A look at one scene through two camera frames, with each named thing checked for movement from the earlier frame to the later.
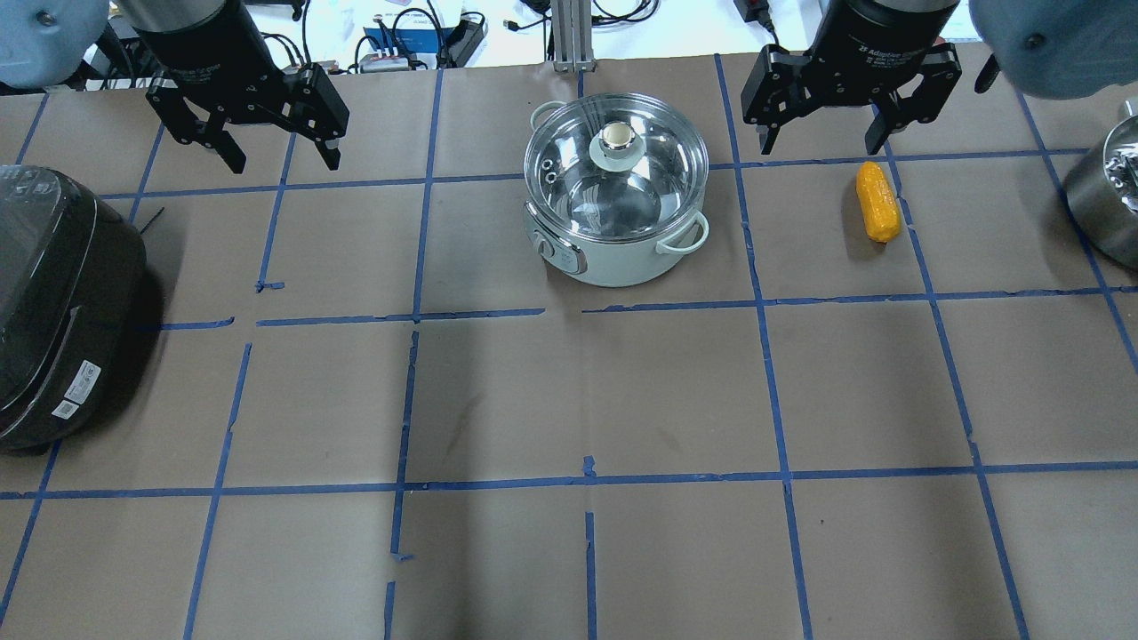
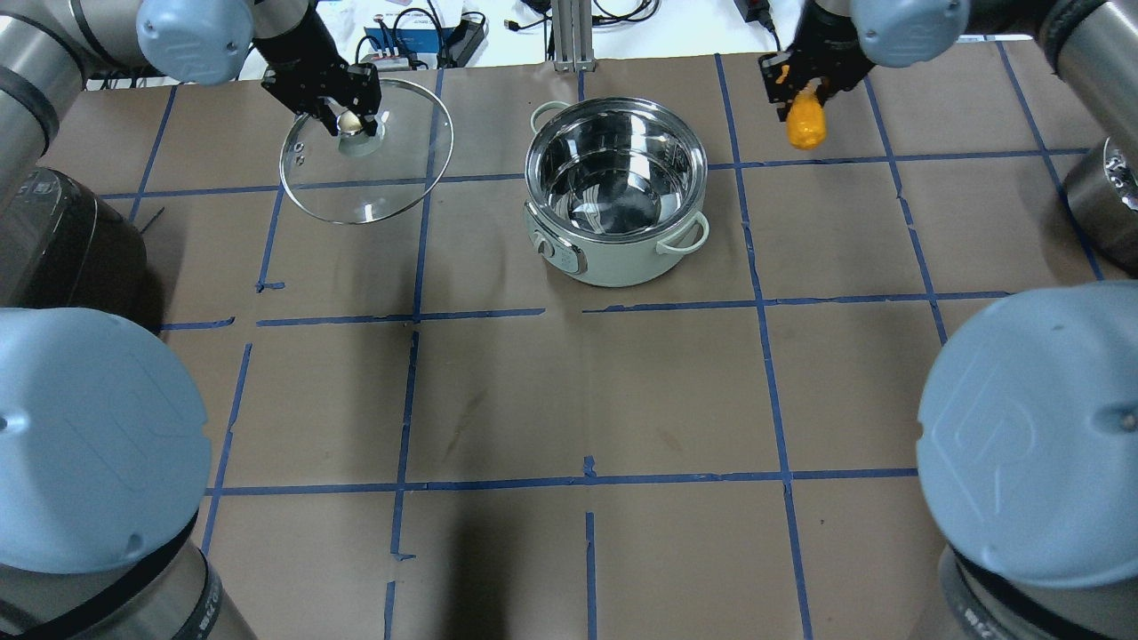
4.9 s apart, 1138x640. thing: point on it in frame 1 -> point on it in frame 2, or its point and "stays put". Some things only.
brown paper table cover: x=891 y=396 stays put
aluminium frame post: x=573 y=36 stays put
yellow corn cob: x=880 y=205 -> x=806 y=124
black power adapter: x=458 y=43 stays put
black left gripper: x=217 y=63 -> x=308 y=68
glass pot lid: x=619 y=166 -> x=355 y=178
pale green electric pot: x=615 y=188 stays put
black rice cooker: x=73 y=289 stays put
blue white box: x=424 y=44 stays put
